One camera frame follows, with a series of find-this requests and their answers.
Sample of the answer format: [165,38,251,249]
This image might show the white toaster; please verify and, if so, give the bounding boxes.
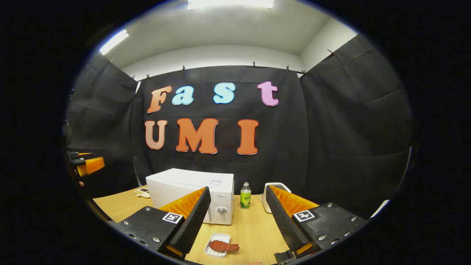
[260,182,292,214]

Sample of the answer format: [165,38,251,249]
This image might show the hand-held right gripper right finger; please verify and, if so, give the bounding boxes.
[265,185,369,258]

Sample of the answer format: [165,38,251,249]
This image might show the ceiling light panel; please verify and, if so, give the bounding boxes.
[99,29,130,56]
[188,0,275,10]

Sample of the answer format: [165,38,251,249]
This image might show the small white rectangular tray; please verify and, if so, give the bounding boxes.
[203,233,231,258]

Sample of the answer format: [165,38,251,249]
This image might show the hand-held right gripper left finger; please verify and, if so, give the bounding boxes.
[115,186,212,259]

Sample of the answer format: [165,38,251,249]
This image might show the green label drink bottle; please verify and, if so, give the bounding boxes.
[240,182,252,209]

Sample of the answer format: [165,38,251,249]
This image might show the red meat strip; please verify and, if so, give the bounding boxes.
[209,240,240,252]

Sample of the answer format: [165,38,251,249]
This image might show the white microwave oven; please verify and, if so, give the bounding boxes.
[146,168,235,226]

